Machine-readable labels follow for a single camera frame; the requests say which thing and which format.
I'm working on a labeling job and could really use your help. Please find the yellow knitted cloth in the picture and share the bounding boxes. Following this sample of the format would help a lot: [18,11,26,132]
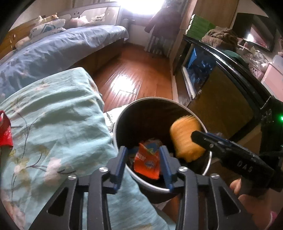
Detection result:
[170,115,206,162]

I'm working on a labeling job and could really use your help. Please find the red snack bag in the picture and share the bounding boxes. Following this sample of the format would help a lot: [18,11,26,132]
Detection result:
[0,111,13,149]

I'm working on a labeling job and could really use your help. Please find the round black trash bin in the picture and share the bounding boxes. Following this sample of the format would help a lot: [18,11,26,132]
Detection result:
[114,97,212,203]

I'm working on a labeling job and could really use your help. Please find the right hand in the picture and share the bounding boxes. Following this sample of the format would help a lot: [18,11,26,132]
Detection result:
[230,178,278,229]

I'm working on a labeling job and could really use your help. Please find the orange snack wrapper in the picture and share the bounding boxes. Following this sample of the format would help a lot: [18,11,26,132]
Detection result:
[133,139,161,180]

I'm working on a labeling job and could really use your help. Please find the black glass tv cabinet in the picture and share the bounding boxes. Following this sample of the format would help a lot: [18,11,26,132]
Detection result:
[173,35,272,142]

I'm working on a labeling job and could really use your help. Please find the teal floral bed cover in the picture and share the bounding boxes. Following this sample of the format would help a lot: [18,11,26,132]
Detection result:
[0,67,175,230]

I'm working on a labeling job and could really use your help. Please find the pink storage box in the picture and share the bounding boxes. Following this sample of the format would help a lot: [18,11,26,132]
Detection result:
[261,55,283,101]

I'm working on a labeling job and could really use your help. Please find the brown folded towel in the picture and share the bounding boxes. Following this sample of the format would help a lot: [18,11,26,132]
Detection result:
[201,28,238,52]

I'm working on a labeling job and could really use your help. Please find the black television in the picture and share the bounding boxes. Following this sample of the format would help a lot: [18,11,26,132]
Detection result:
[232,13,277,51]

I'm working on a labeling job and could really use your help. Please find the green box stack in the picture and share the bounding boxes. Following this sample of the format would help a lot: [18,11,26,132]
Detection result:
[186,14,216,40]

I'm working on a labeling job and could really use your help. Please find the blue quilt bed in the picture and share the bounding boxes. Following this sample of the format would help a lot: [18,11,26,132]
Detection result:
[1,25,129,101]

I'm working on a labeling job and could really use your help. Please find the wooden wardrobe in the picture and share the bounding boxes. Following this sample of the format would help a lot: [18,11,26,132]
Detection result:
[180,0,239,30]

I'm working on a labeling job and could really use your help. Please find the dark red hanging coat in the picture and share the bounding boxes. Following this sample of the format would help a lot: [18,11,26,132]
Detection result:
[144,1,182,40]

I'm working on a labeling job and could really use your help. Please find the blue white pillow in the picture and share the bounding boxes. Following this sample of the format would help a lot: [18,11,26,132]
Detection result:
[29,19,66,38]

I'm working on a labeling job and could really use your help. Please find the wooden headboard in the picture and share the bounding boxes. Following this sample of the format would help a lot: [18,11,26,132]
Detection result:
[0,19,37,58]

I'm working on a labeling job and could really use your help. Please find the small plush toys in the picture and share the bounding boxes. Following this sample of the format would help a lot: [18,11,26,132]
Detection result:
[36,14,58,25]

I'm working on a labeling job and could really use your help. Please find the white bed guard rail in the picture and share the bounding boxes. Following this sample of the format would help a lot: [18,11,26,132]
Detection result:
[57,1,122,29]

